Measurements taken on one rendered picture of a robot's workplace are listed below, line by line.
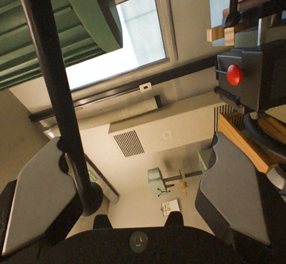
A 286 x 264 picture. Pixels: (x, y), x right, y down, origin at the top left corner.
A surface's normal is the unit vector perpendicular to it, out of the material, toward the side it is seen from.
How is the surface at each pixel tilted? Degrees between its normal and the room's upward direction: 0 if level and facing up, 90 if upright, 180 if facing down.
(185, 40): 90
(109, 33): 90
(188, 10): 90
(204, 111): 90
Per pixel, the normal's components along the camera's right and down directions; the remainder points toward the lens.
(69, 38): 0.23, 0.94
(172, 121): 0.06, 0.58
